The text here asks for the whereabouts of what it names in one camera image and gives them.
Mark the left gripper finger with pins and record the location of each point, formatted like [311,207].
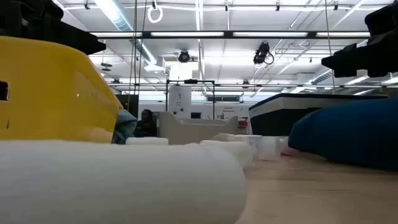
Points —
[28,9]
[46,29]

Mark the overhead light bar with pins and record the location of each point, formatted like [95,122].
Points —
[228,34]

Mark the blue patterned gown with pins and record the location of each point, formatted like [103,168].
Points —
[124,126]

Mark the small clear vial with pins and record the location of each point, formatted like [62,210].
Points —
[269,149]

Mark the grey plastic bin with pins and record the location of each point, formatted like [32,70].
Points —
[192,130]

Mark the white gauze roll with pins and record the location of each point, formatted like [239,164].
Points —
[146,141]
[109,183]
[230,151]

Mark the black overhead camera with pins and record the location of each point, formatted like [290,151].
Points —
[183,56]

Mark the black screen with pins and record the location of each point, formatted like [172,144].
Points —
[130,105]

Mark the black background rig frame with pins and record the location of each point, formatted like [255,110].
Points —
[167,96]

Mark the person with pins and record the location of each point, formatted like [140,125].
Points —
[146,123]

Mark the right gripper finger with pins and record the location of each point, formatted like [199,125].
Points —
[370,57]
[384,20]

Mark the dark blue cloth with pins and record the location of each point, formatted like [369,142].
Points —
[351,133]

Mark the yellow plastic basket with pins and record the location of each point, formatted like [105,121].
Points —
[53,93]

